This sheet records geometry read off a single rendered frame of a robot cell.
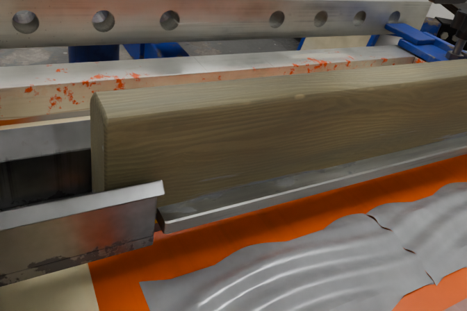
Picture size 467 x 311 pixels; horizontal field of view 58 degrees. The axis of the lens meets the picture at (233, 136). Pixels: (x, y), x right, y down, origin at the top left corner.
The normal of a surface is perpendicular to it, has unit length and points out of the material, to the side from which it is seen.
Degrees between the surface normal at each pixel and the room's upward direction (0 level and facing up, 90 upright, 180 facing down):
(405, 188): 0
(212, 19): 90
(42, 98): 90
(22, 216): 45
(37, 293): 0
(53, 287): 0
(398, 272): 33
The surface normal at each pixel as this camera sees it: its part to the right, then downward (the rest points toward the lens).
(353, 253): 0.33, -0.41
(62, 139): 0.45, -0.19
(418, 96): 0.47, 0.54
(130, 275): 0.17, -0.82
